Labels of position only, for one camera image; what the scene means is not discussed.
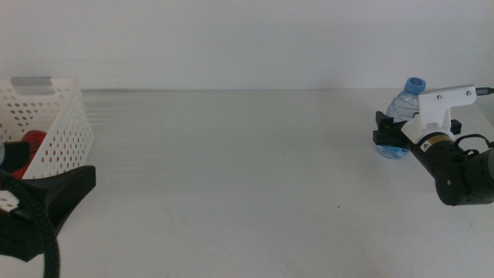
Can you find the red cola can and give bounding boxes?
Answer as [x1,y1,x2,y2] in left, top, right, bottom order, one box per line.
[11,130,48,181]

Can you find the clear water bottle blue cap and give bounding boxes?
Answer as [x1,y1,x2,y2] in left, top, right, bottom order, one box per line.
[376,76,428,160]

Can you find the white perforated plastic basket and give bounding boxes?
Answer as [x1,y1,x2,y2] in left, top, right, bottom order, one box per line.
[0,76,96,214]

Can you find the thin black right gripper cable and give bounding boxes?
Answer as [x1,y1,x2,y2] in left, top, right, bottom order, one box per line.
[455,132,494,156]

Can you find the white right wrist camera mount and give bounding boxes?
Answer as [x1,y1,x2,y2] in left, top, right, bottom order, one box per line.
[408,83,477,142]

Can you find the braided black left camera cable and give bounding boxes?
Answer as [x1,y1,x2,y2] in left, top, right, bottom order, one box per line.
[0,169,61,278]

